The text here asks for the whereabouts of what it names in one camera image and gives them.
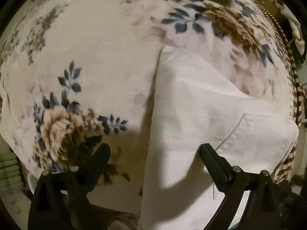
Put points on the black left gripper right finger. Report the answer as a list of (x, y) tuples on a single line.
[(261, 210)]

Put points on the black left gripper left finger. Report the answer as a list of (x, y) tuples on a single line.
[(47, 210)]

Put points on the white pants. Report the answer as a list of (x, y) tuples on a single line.
[(194, 104)]

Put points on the floral fleece blanket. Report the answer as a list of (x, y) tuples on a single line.
[(75, 73)]

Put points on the pile of clothes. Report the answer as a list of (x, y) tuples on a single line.
[(296, 35)]

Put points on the brown wooden cabinet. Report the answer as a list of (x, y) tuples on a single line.
[(272, 9)]

